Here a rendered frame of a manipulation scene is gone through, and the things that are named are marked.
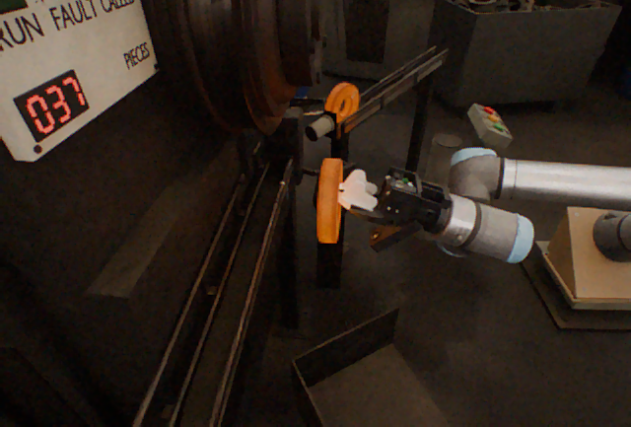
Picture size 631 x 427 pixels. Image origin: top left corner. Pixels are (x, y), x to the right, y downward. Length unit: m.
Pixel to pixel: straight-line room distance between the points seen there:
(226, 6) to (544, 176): 0.66
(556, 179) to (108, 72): 0.79
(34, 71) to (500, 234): 0.68
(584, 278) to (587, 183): 0.83
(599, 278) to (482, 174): 0.94
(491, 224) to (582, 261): 0.98
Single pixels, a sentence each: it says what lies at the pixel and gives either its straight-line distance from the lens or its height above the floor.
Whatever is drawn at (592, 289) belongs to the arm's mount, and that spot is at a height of 0.17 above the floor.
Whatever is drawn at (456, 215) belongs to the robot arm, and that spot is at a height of 0.84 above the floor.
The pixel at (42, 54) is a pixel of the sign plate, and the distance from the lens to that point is 0.46.
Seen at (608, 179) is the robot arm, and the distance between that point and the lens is 0.89.
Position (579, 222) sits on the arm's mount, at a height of 0.34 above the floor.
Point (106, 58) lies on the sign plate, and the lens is 0.53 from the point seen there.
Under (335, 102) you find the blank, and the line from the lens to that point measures 1.28.
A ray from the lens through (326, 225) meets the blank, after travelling 0.62.
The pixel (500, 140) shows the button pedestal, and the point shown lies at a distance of 1.55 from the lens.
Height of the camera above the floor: 1.25
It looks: 38 degrees down
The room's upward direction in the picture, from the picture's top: straight up
